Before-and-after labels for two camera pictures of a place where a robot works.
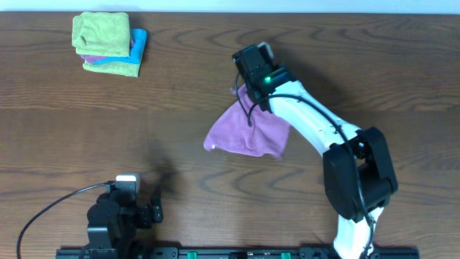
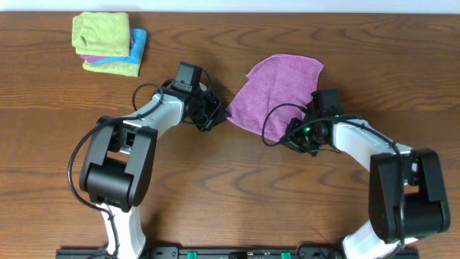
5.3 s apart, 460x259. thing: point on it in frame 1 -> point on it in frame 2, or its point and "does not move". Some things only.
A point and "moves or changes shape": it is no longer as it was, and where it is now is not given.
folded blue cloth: x=139 y=38 does not move
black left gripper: x=144 y=216 -> x=210 y=115
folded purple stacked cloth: x=93 y=58 does not move
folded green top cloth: x=101 y=34 does not move
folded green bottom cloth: x=131 y=70 does not move
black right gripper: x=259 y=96 -> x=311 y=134
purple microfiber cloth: x=246 y=127 moves or changes shape
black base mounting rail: x=316 y=252 does not move
